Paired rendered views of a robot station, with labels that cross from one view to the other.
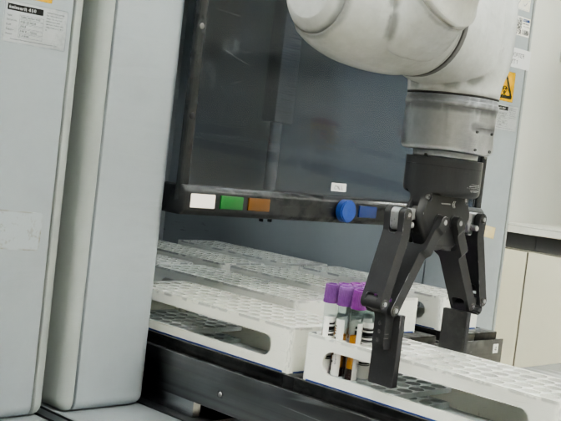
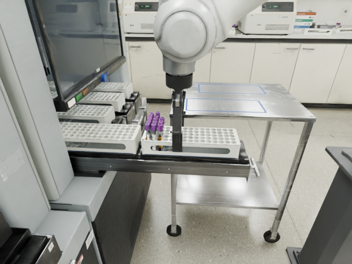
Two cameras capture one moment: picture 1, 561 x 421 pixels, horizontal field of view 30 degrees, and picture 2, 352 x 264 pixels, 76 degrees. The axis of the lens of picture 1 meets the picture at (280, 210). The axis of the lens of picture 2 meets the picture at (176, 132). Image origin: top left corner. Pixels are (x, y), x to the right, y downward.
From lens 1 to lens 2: 64 cm
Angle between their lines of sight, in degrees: 47
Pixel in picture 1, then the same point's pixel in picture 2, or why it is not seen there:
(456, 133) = (190, 67)
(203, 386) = (101, 165)
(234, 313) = (105, 140)
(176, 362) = (85, 160)
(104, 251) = (46, 142)
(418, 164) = (177, 80)
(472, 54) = not seen: hidden behind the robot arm
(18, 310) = (30, 188)
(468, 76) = not seen: hidden behind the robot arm
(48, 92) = not seen: outside the picture
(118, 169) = (37, 108)
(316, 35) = (186, 59)
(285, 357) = (133, 149)
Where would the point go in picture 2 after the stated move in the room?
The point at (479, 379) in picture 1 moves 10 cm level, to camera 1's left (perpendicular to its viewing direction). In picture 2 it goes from (211, 143) to (187, 156)
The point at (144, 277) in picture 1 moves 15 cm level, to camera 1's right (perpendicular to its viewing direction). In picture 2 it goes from (62, 140) to (110, 124)
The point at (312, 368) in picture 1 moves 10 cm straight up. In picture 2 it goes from (146, 150) to (144, 121)
